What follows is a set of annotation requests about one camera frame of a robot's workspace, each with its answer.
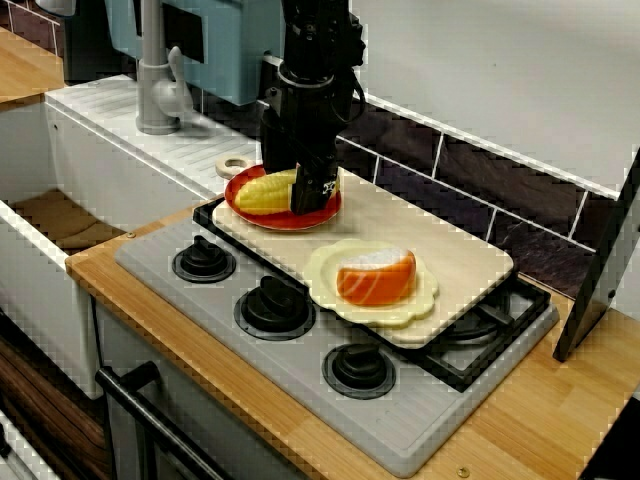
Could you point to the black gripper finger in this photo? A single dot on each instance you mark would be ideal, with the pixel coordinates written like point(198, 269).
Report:
point(307, 195)

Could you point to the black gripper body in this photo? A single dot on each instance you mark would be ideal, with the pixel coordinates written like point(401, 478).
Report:
point(300, 125)

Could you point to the yellow corn cob toy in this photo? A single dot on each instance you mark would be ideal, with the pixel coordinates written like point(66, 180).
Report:
point(260, 192)

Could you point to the salmon sushi toy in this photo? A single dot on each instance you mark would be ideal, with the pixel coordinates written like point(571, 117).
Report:
point(375, 285)

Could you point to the red round plate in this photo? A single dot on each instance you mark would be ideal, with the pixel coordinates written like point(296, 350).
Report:
point(280, 220)

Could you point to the cream flower-shaped plate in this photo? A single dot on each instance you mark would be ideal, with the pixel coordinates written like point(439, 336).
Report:
point(325, 280)

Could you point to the teal box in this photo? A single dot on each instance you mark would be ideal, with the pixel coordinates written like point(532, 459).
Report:
point(235, 50)

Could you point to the black burner grate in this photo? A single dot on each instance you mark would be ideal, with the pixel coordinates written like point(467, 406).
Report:
point(201, 214)

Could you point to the black stove knob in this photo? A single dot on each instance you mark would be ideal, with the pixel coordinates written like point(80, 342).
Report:
point(275, 307)
point(359, 372)
point(202, 260)

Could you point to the grey toy faucet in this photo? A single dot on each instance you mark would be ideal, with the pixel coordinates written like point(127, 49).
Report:
point(155, 95)

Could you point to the white toy sink unit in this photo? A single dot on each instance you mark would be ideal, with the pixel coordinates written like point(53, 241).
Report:
point(125, 170)

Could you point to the grey toy stove top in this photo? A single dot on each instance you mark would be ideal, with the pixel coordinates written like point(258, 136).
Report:
point(280, 380)

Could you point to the toy oven door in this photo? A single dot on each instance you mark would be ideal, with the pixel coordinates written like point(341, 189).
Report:
point(225, 425)

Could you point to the white round object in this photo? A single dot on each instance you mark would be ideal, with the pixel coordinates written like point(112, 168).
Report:
point(57, 6)

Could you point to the wooden side counter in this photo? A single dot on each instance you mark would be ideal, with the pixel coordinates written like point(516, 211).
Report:
point(25, 70)

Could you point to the black side panel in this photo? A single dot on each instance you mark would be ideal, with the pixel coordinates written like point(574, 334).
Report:
point(595, 290)

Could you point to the wooden countertop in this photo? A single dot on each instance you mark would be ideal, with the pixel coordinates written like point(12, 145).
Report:
point(525, 410)

